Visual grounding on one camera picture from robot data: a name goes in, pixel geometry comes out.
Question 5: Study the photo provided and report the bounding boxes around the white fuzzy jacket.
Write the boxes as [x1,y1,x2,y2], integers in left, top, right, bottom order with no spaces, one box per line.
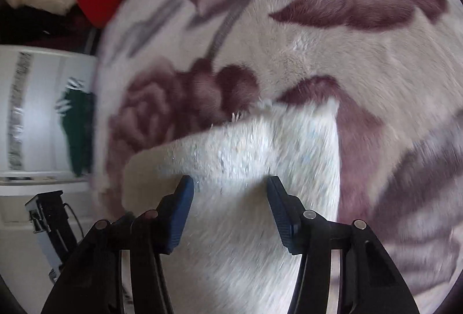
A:
[121,99,342,314]

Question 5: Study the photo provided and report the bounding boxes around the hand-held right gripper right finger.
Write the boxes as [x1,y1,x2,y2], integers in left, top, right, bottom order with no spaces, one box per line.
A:
[266,175,422,314]

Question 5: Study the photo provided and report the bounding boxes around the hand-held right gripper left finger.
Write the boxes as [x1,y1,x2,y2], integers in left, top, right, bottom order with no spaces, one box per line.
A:
[41,175,196,314]

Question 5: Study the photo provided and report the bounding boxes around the green pants with white stripes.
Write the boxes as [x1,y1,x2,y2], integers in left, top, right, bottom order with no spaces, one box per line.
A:
[55,77,95,177]

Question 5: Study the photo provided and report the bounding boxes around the floral purple blanket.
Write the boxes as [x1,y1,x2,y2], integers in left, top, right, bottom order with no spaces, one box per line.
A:
[89,0,463,314]

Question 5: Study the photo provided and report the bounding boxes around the white wardrobe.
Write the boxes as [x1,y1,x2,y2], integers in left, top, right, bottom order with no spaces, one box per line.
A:
[0,44,98,199]

